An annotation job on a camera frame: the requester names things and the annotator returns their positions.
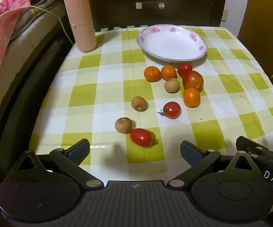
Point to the pink ribbed cylinder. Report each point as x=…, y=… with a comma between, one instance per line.
x=80, y=21

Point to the white floral plate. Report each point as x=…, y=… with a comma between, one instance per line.
x=171, y=43

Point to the yellow checkered tablecloth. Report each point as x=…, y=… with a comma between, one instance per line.
x=103, y=75

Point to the oblong red cherry tomato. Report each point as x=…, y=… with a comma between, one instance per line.
x=141, y=137

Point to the beige wall outlet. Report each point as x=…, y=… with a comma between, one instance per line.
x=225, y=15

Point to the dark wooden cabinet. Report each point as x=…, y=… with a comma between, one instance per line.
x=117, y=4

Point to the round red cherry tomato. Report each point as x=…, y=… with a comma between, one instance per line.
x=172, y=110

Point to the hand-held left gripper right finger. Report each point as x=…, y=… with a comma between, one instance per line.
x=190, y=152

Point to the small tangerine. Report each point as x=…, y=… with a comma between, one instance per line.
x=152, y=73
x=168, y=72

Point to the medium red tomato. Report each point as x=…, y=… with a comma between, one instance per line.
x=185, y=68

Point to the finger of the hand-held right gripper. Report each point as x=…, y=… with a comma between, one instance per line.
x=244, y=143

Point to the brown cardboard box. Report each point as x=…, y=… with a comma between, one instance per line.
x=264, y=28

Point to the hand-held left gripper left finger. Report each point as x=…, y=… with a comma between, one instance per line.
x=79, y=150

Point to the large red tomato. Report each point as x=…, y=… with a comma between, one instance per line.
x=193, y=80

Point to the orange tomato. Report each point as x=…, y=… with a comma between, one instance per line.
x=191, y=97

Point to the brown quilted bed pad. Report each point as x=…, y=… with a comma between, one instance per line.
x=41, y=7

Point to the dark wooden bed frame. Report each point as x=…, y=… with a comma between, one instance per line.
x=32, y=99

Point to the brown longan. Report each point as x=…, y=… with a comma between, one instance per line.
x=171, y=85
x=123, y=125
x=139, y=103

